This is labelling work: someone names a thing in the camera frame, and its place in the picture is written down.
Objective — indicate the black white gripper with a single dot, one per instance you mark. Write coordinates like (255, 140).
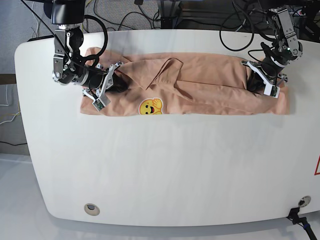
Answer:
(263, 73)
(108, 82)

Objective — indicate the peach pink T-shirt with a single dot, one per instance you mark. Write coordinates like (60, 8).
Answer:
(184, 83)

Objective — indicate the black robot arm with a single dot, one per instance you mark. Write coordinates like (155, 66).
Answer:
(69, 66)
(285, 46)

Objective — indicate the red triangle warning sticker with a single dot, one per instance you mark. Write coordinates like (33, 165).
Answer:
(317, 169)

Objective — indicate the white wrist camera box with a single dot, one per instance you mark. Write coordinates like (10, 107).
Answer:
(271, 90)
(101, 102)

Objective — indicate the black aluminium frame post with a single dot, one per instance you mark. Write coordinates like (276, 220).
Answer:
(170, 11)

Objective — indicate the right table cable grommet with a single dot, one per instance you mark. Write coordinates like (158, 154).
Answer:
(304, 201)

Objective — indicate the table cable grommet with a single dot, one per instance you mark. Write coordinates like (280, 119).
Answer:
(304, 201)
(91, 209)

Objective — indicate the left table cable grommet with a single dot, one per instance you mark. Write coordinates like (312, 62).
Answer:
(91, 209)

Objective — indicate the black clamp with cable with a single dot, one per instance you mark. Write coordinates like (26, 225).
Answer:
(294, 217)

